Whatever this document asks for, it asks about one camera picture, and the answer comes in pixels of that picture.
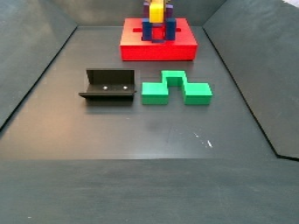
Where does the purple U-shaped block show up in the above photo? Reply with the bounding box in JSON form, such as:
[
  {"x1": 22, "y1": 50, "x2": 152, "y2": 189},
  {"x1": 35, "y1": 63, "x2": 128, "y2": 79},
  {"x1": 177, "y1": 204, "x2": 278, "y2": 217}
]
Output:
[{"x1": 144, "y1": 0, "x2": 174, "y2": 19}]

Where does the red base board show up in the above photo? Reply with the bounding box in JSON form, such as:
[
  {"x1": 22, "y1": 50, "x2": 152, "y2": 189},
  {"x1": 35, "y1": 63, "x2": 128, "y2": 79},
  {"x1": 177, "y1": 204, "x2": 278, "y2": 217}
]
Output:
[{"x1": 119, "y1": 18, "x2": 199, "y2": 61}]

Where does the green zigzag block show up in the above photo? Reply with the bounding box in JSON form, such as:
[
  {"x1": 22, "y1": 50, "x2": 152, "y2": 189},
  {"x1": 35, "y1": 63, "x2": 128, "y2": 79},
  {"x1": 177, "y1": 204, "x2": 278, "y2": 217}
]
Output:
[{"x1": 140, "y1": 70, "x2": 214, "y2": 106}]

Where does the yellow rectangular bar block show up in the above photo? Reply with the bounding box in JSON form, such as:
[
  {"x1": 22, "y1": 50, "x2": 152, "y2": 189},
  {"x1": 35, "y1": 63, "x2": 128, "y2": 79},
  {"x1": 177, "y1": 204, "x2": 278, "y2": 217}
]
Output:
[{"x1": 150, "y1": 0, "x2": 165, "y2": 23}]

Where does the dark blue U-shaped block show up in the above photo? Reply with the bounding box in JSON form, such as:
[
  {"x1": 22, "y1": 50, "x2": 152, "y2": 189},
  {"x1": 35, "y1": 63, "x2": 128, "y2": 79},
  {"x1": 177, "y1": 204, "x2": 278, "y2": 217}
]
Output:
[{"x1": 142, "y1": 17, "x2": 177, "y2": 43}]

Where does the black angled bracket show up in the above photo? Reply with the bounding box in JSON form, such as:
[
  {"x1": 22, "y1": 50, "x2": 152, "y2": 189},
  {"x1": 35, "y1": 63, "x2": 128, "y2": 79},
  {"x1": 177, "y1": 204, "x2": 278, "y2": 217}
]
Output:
[{"x1": 79, "y1": 68, "x2": 136, "y2": 100}]

